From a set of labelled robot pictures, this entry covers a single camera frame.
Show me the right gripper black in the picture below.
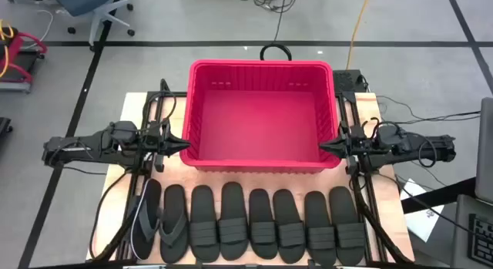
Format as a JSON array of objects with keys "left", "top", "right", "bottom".
[{"left": 319, "top": 124, "right": 370, "bottom": 159}]

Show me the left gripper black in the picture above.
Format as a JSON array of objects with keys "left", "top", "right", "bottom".
[{"left": 148, "top": 120, "right": 192, "bottom": 159}]

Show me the black flip-flop with white edge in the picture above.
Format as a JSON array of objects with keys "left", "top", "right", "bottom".
[{"left": 129, "top": 178, "right": 163, "bottom": 261}]

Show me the red plastic bin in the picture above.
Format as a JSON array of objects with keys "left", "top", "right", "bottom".
[{"left": 179, "top": 59, "right": 343, "bottom": 174}]

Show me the black slide sandal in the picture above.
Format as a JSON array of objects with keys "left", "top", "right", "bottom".
[
  {"left": 217, "top": 181, "right": 250, "bottom": 261},
  {"left": 304, "top": 190, "right": 337, "bottom": 267},
  {"left": 189, "top": 184, "right": 221, "bottom": 264},
  {"left": 329, "top": 186, "right": 366, "bottom": 267},
  {"left": 272, "top": 188, "right": 307, "bottom": 264},
  {"left": 248, "top": 188, "right": 279, "bottom": 261}
]

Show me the black power box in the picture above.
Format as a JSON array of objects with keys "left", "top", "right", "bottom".
[{"left": 333, "top": 69, "right": 367, "bottom": 95}]

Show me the white paper sheet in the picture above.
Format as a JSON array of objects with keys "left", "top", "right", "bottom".
[{"left": 400, "top": 178, "right": 446, "bottom": 243}]

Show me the grey desk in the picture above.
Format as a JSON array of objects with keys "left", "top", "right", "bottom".
[{"left": 449, "top": 193, "right": 493, "bottom": 269}]

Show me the black keyboard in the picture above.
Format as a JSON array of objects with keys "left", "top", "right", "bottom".
[{"left": 467, "top": 213, "right": 493, "bottom": 268}]

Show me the blue office chair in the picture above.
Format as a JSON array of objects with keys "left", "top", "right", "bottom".
[{"left": 48, "top": 0, "right": 136, "bottom": 52}]

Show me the red cart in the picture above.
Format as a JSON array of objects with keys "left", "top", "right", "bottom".
[{"left": 0, "top": 26, "right": 49, "bottom": 95}]

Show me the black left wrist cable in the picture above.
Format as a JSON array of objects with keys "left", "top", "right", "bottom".
[{"left": 143, "top": 90, "right": 178, "bottom": 127}]

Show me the black right arm cable loop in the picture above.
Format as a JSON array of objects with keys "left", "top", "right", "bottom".
[{"left": 418, "top": 140, "right": 439, "bottom": 168}]

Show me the black looped cable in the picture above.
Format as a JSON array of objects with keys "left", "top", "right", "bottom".
[{"left": 259, "top": 6, "right": 293, "bottom": 62}]

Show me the yellow floor cable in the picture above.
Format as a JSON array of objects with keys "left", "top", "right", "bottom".
[{"left": 345, "top": 0, "right": 371, "bottom": 71}]

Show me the black floor cable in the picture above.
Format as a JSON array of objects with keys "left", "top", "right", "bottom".
[{"left": 375, "top": 94, "right": 482, "bottom": 126}]

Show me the white floor cable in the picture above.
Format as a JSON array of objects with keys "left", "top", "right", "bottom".
[{"left": 22, "top": 8, "right": 55, "bottom": 50}]

